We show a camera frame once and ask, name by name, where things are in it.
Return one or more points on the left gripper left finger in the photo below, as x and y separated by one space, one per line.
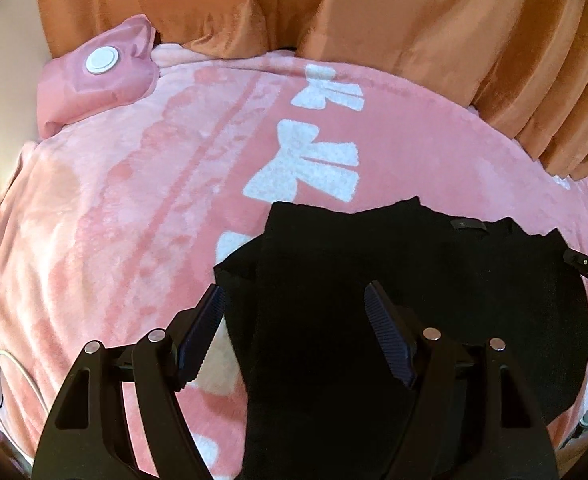
86 435

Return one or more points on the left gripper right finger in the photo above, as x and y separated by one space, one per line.
474 415

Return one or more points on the black garment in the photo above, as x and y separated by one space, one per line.
322 403

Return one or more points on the pink fleece blanket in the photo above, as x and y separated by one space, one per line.
118 222

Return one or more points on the orange curtain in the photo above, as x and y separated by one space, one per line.
523 64

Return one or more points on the pink hot water bag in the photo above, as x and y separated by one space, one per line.
110 70

